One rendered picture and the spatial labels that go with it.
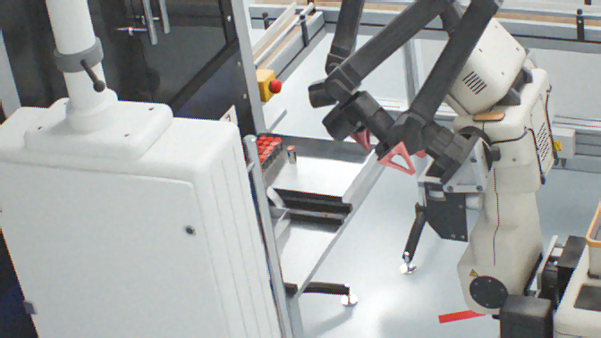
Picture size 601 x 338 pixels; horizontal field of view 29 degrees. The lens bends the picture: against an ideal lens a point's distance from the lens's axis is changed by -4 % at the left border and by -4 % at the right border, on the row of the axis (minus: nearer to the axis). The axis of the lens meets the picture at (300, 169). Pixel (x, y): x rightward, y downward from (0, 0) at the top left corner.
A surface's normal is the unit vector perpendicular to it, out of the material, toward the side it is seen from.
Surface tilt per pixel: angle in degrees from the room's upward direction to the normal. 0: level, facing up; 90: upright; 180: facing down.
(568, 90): 90
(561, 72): 90
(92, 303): 90
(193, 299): 90
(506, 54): 48
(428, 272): 0
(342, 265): 0
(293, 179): 0
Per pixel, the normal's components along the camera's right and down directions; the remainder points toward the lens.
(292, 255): -0.14, -0.84
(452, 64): -0.29, 0.42
